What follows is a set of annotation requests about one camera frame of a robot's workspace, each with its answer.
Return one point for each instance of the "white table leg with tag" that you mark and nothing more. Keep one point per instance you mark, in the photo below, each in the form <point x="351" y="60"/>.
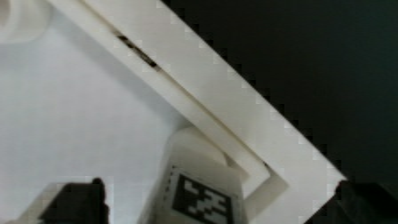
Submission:
<point x="196" y="196"/>

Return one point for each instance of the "white square tabletop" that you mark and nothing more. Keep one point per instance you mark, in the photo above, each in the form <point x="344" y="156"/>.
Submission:
<point x="111" y="80"/>

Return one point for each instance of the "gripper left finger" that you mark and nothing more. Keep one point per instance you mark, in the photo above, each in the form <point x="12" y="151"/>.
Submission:
<point x="77" y="206"/>

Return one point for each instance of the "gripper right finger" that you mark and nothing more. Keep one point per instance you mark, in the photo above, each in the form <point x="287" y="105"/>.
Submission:
<point x="362" y="205"/>

